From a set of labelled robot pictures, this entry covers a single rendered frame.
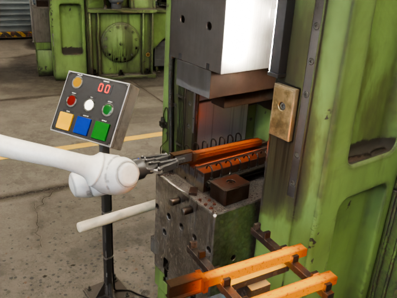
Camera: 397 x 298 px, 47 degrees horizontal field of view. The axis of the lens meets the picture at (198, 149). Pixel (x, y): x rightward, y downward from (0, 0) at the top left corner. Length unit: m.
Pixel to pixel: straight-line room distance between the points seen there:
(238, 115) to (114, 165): 0.88
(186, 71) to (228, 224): 0.55
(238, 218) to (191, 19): 0.70
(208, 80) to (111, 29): 4.98
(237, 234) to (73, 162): 0.67
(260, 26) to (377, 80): 0.41
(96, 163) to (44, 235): 1.87
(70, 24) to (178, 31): 4.90
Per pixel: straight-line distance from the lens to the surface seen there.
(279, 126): 1.49
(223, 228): 1.61
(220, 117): 1.96
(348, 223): 1.79
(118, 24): 6.48
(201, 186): 1.68
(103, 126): 1.96
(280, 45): 1.42
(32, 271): 2.86
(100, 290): 2.58
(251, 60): 1.56
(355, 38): 1.35
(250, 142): 1.83
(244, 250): 1.75
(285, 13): 1.41
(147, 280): 2.71
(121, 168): 1.28
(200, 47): 1.55
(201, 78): 1.56
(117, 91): 1.97
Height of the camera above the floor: 1.72
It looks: 23 degrees down
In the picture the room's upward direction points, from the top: 3 degrees clockwise
